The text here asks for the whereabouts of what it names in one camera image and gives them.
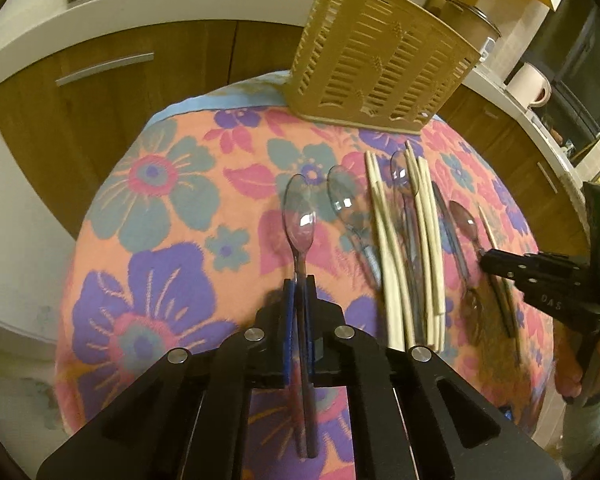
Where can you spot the tan plastic utensil basket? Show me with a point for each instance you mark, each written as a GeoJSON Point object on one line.
{"type": "Point", "coordinates": [385, 65]}

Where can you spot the brown rice cooker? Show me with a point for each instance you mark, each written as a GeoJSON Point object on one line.
{"type": "Point", "coordinates": [472, 24]}

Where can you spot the brown tinted plastic spoon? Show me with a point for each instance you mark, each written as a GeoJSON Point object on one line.
{"type": "Point", "coordinates": [471, 304]}

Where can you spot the white electric kettle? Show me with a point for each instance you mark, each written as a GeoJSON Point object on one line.
{"type": "Point", "coordinates": [529, 87]}

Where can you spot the cream chopstick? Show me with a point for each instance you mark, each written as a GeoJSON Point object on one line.
{"type": "Point", "coordinates": [423, 245]}
{"type": "Point", "coordinates": [405, 301]}
{"type": "Point", "coordinates": [390, 284]}
{"type": "Point", "coordinates": [435, 250]}

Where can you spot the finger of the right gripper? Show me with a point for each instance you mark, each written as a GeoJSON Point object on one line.
{"type": "Point", "coordinates": [520, 267]}

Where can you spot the clear plastic spoon dark handle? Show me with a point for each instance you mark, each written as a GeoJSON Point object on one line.
{"type": "Point", "coordinates": [299, 222]}

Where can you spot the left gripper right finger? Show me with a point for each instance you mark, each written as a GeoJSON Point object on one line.
{"type": "Point", "coordinates": [307, 344]}

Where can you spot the silver cabinet handle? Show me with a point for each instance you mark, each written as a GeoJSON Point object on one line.
{"type": "Point", "coordinates": [105, 67]}

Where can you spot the person's right hand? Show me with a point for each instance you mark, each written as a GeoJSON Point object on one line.
{"type": "Point", "coordinates": [568, 372]}

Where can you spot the floral orange tablecloth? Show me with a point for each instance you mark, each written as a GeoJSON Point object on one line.
{"type": "Point", "coordinates": [170, 357]}

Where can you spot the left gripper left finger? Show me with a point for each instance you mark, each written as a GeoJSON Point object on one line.
{"type": "Point", "coordinates": [289, 315]}

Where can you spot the dark utensil handle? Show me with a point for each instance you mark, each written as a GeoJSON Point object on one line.
{"type": "Point", "coordinates": [457, 250]}

